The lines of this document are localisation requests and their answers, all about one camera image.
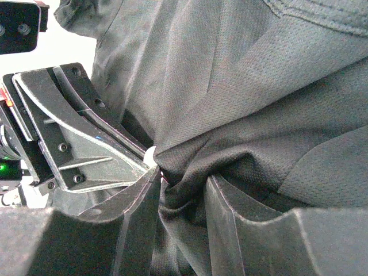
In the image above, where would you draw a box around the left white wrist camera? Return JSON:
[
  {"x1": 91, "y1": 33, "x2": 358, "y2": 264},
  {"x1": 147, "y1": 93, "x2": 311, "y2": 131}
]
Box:
[{"x1": 1, "y1": 1, "x2": 49, "y2": 55}]

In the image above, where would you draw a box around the black t-shirt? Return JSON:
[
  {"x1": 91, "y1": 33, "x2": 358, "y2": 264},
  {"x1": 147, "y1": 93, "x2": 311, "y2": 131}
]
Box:
[{"x1": 55, "y1": 1, "x2": 367, "y2": 275}]

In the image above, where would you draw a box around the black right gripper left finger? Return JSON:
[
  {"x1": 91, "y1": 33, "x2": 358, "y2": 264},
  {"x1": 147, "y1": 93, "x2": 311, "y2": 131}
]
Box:
[{"x1": 1, "y1": 167, "x2": 160, "y2": 275}]

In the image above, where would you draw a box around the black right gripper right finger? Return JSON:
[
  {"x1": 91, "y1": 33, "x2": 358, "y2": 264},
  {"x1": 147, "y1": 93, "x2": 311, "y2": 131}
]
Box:
[{"x1": 205, "y1": 175, "x2": 367, "y2": 275}]

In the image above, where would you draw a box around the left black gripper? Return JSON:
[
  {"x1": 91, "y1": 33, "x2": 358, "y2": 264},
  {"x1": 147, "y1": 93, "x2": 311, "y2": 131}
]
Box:
[{"x1": 1, "y1": 63, "x2": 149, "y2": 198}]

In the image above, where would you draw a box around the round multicolour brooch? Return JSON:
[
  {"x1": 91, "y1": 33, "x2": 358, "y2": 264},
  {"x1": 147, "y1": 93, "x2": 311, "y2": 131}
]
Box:
[{"x1": 143, "y1": 146, "x2": 157, "y2": 168}]

